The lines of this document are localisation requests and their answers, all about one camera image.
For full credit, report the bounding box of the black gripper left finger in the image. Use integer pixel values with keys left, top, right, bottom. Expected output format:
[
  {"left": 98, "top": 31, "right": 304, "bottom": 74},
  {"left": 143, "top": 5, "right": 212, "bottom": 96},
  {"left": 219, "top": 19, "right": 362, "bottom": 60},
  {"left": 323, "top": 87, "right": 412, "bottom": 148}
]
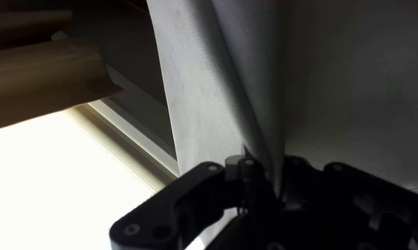
[{"left": 109, "top": 156, "right": 277, "bottom": 250}]

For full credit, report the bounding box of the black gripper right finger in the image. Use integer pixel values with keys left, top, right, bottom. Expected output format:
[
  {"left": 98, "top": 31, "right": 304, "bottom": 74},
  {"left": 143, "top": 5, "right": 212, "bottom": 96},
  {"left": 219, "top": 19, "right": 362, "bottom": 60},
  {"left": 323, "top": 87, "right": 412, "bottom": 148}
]
[{"left": 280, "top": 156, "right": 418, "bottom": 250}]

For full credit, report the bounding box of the white bag with black rim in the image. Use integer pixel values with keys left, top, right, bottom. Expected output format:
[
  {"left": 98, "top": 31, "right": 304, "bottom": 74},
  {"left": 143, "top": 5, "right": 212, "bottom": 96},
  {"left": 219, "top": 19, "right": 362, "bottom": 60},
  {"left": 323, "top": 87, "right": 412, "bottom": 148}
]
[{"left": 147, "top": 0, "right": 418, "bottom": 194}]

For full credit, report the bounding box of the mustard yellow curtain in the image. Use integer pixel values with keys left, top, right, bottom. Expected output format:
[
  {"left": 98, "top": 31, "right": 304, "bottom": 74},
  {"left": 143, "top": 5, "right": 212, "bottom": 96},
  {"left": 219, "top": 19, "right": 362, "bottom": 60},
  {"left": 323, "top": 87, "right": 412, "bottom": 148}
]
[{"left": 0, "top": 10, "right": 119, "bottom": 128}]

